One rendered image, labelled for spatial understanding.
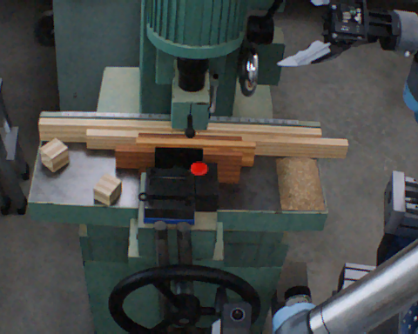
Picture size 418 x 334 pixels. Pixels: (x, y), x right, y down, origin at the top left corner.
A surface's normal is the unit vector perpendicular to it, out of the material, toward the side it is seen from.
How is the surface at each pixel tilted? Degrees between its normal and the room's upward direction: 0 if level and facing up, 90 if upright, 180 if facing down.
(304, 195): 32
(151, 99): 90
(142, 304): 90
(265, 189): 0
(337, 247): 0
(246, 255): 90
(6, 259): 0
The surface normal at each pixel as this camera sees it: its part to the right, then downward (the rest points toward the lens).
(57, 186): 0.07, -0.69
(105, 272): 0.01, 0.72
